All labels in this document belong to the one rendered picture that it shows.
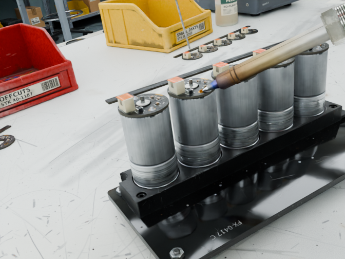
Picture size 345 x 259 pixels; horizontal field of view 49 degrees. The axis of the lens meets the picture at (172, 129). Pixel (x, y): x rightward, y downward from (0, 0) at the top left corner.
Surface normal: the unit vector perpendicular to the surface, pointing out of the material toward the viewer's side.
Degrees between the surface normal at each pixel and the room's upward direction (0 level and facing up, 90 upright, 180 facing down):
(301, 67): 90
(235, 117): 90
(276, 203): 0
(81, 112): 0
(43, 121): 0
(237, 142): 90
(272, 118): 90
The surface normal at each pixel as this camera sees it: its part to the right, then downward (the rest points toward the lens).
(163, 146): 0.55, 0.32
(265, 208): -0.13, -0.87
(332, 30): -0.24, 0.48
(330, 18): -0.58, -0.44
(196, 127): -0.02, 0.47
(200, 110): 0.32, 0.40
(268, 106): -0.44, 0.47
